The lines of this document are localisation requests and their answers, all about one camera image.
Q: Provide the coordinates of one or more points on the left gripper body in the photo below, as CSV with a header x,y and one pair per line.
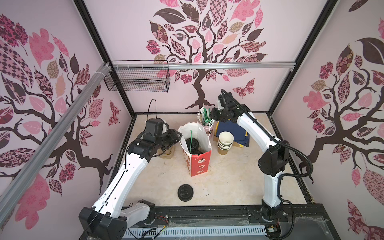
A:
x,y
166,140

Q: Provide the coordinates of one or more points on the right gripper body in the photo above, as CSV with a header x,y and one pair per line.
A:
x,y
218,115

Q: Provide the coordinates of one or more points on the green straw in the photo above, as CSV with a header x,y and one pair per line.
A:
x,y
191,142

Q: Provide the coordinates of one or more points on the black coffee cup lid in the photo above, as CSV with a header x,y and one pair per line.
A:
x,y
201,150
185,192
195,145

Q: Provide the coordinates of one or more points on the red white paper gift bag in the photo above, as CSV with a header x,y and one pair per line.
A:
x,y
196,164

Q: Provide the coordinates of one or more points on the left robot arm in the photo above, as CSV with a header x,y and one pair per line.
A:
x,y
107,219

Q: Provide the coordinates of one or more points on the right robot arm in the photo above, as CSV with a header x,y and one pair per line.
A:
x,y
274,159

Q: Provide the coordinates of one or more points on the brown cardboard cup carrier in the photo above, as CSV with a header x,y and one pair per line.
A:
x,y
168,154

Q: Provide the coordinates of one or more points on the pink cup of straws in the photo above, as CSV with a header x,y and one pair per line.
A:
x,y
204,118

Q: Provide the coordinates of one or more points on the stack of green paper cups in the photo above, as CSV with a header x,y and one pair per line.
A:
x,y
223,150

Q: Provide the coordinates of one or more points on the blue napkin stack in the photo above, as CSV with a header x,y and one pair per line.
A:
x,y
241,136

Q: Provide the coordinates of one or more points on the aluminium crossbar back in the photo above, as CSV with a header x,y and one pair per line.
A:
x,y
203,66

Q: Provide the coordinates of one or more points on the aluminium bar left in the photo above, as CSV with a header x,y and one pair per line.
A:
x,y
23,180

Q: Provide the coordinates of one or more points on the black wire basket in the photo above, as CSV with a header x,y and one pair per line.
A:
x,y
139,76

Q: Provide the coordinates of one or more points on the white slotted cable duct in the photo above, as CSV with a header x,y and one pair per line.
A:
x,y
193,232

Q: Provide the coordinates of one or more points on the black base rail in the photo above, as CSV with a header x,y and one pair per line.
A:
x,y
297,222

